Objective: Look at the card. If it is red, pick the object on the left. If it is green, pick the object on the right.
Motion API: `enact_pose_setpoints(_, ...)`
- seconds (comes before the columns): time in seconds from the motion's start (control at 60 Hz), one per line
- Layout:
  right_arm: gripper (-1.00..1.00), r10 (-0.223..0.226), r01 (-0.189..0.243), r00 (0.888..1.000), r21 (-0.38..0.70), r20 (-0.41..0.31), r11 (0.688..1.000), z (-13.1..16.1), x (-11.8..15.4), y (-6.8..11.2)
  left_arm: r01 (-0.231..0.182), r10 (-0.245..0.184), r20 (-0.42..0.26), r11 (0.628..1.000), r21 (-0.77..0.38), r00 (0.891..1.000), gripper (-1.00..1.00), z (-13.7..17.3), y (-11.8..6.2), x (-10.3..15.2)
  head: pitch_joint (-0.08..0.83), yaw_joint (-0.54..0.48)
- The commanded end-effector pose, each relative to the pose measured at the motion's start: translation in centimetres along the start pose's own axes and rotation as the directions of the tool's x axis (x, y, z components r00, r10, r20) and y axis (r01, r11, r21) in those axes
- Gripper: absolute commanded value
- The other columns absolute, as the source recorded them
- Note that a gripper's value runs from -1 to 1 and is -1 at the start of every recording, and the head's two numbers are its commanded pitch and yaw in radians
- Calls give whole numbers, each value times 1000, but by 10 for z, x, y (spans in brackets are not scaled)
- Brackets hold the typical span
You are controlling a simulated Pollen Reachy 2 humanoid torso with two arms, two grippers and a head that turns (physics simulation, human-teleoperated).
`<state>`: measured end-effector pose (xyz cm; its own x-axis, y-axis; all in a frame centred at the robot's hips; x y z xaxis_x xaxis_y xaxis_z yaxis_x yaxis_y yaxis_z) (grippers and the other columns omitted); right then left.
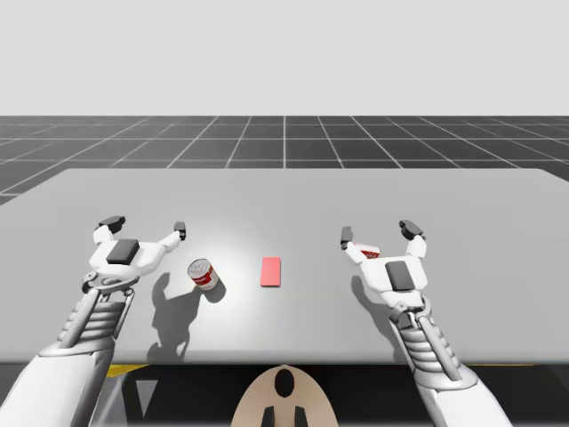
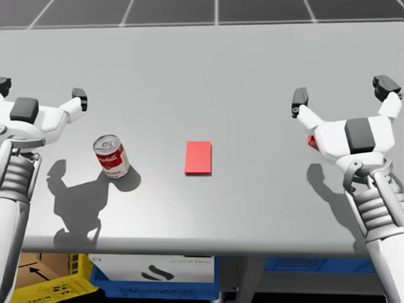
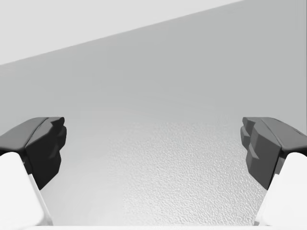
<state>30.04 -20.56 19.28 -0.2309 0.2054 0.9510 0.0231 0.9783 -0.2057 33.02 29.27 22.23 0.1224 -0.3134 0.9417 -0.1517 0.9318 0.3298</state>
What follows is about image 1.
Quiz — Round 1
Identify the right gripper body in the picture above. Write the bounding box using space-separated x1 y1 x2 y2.
357 254 430 309

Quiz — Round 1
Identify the red and white can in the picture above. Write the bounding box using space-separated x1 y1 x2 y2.
186 258 220 292

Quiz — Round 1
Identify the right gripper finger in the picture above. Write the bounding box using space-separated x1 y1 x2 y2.
397 218 429 260
340 225 368 266

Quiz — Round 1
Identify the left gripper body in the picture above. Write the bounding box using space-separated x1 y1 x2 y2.
87 237 166 284

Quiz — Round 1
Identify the red and white carton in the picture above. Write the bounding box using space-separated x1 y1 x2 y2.
354 242 382 261

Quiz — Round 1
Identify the tan robot part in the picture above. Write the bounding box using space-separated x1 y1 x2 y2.
229 364 340 427

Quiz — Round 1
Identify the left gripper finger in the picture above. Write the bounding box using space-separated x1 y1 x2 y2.
152 221 188 256
92 215 127 246

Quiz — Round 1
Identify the pink pad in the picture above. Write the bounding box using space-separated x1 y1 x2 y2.
259 255 283 289

